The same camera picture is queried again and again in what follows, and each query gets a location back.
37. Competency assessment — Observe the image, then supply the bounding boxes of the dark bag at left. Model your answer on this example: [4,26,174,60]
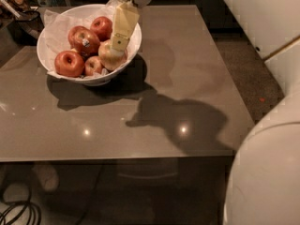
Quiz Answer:
[7,11,44,46]

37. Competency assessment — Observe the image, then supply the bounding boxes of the red apple front left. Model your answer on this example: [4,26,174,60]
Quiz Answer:
[54,51,84,78]

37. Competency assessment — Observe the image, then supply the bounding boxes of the small red apple front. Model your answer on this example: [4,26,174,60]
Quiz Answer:
[84,56,103,76]

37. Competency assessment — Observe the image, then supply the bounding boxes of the white bowl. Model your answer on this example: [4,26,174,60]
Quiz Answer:
[36,3,143,87]

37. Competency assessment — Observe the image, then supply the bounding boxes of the red apple with sticker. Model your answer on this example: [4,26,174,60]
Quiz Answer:
[67,26,100,57]

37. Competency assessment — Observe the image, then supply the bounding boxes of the black cables on floor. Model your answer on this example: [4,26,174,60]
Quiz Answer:
[0,185,43,225]

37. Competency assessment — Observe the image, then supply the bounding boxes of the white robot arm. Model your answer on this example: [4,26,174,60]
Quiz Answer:
[196,0,300,225]

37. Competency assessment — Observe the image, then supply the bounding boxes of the yellow-red apple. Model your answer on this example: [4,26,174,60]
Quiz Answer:
[98,39,128,71]

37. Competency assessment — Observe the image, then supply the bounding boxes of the red apple back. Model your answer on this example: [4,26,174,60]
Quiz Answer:
[90,16,113,41]

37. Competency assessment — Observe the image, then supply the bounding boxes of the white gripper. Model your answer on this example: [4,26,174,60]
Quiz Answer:
[110,0,152,57]

